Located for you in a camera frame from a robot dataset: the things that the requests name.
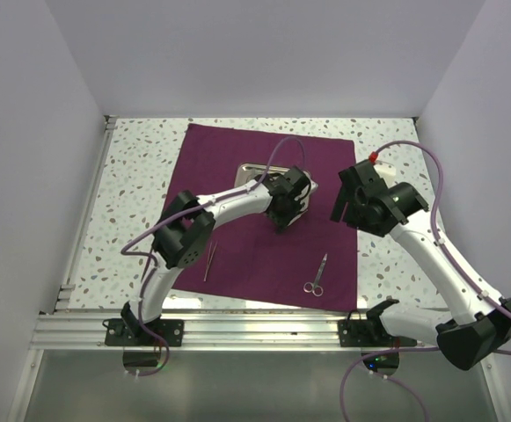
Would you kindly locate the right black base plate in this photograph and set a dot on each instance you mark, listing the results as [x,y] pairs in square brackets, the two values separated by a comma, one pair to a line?
[364,329]

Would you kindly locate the aluminium left side rail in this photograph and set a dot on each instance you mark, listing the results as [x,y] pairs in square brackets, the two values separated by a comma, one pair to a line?
[67,287]

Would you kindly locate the steel surgical scissors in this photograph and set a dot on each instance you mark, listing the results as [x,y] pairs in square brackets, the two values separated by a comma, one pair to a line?
[314,287]

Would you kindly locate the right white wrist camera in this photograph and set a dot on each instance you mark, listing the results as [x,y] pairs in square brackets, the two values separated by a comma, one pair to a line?
[385,170]

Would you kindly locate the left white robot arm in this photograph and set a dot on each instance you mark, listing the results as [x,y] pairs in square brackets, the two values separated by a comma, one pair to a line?
[186,225]

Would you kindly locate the purple surgical cloth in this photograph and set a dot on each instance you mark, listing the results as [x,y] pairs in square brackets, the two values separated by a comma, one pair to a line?
[251,260]

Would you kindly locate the aluminium rail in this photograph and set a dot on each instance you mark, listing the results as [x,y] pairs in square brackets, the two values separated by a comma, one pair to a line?
[67,287]
[245,330]

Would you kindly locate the steel instrument tray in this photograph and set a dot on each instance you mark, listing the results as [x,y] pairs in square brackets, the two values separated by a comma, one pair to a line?
[247,172]

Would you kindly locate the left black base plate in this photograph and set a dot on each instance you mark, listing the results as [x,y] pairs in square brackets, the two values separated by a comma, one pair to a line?
[149,334]

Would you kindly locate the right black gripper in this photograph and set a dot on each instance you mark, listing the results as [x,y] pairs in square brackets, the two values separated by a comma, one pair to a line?
[358,223]

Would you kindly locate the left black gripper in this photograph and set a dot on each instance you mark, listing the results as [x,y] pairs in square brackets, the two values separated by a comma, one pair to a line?
[282,222]

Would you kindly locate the aluminium front rail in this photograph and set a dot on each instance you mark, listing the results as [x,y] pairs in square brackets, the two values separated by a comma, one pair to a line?
[245,330]

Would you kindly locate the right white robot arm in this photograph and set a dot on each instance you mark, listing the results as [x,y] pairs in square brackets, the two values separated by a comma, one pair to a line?
[477,320]

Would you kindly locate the steel surgical forceps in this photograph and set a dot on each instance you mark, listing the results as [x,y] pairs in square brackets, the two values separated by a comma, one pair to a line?
[211,253]

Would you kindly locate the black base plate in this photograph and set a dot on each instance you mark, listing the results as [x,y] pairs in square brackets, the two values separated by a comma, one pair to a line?
[149,334]
[364,329]

